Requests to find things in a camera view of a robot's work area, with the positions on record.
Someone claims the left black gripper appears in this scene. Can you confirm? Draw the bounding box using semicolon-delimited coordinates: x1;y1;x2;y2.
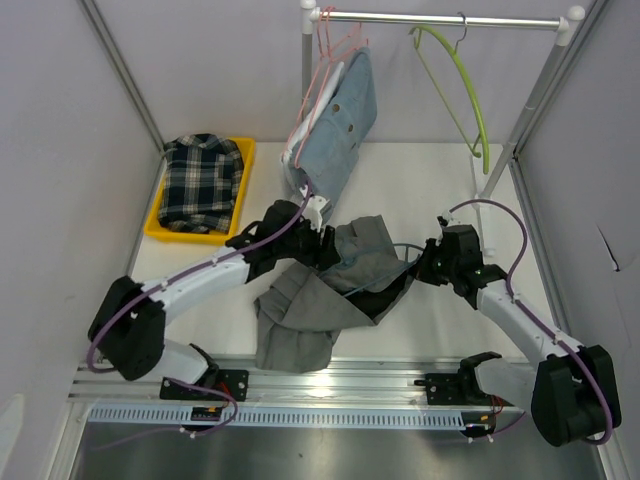
275;213;339;271

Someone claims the grey garment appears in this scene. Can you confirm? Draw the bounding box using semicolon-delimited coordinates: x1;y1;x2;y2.
254;215;412;374

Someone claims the white skirt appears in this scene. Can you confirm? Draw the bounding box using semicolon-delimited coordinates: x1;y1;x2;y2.
280;62;345;192

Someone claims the light blue denim skirt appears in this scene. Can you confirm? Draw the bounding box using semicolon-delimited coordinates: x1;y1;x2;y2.
288;47;377;222

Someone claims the pink wire hanger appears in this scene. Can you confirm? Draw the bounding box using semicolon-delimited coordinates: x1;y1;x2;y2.
287;0;324;141
283;24;368;168

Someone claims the blue plastic hanger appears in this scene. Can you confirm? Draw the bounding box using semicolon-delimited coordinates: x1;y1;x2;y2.
324;243;423;298

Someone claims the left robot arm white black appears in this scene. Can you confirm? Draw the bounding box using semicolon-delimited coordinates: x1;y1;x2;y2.
86;195;340;400

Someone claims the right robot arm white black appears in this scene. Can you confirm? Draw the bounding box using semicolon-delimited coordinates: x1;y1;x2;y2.
413;225;622;447

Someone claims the plaid garment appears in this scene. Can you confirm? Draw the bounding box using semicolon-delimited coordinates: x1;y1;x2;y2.
157;133;245;234

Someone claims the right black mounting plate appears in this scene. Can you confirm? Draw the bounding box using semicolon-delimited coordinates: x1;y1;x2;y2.
413;373;511;407

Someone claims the black mounting plate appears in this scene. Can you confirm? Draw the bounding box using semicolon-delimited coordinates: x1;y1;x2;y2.
413;373;511;407
159;369;249;402

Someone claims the yellow plastic tray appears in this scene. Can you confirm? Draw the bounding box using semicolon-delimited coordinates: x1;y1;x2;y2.
144;137;256;245

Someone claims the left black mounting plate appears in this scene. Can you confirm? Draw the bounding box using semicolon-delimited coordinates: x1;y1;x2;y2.
159;369;249;402

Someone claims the metal clothes rack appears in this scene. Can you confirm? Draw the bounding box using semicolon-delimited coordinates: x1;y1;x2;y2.
279;0;587;251

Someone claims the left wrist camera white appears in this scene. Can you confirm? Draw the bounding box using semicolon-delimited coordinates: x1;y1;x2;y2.
299;184;329;232

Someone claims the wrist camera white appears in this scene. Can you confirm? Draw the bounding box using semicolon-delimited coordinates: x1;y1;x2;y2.
437;211;460;236
299;184;329;232

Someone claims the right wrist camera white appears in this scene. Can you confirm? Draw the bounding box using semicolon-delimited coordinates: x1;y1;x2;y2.
437;211;460;236

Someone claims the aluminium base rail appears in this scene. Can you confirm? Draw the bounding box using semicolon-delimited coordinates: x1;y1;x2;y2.
67;352;566;414

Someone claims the white slotted cable duct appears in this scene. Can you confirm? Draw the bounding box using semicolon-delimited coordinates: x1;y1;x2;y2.
88;405;466;431

